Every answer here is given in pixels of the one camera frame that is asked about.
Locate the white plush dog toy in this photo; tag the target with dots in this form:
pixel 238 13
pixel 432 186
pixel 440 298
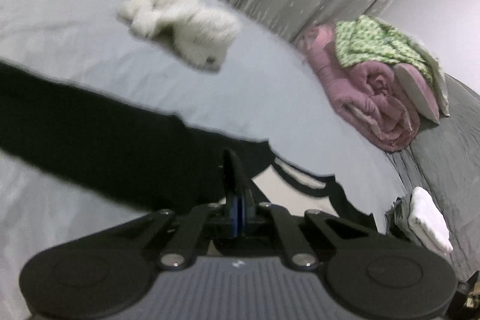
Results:
pixel 202 31

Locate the folded white garment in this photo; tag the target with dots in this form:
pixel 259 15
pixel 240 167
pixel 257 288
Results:
pixel 427 218

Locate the folded pink quilt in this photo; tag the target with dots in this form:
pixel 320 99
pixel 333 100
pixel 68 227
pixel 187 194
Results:
pixel 375 110

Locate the green patterned blanket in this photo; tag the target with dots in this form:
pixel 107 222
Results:
pixel 367 39

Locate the grey-white pillow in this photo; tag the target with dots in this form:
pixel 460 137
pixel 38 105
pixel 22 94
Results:
pixel 442 98

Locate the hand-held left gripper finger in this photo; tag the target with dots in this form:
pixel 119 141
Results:
pixel 243 218
pixel 234 218

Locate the pink pillow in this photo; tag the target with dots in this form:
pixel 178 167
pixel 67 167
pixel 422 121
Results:
pixel 416 95

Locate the folded grey garment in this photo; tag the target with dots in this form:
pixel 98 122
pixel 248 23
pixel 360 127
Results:
pixel 399 215

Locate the grey padded headboard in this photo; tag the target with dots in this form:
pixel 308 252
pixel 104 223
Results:
pixel 457 155

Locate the black and cream sweater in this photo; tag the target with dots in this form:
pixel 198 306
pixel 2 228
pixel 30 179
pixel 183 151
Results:
pixel 93 136

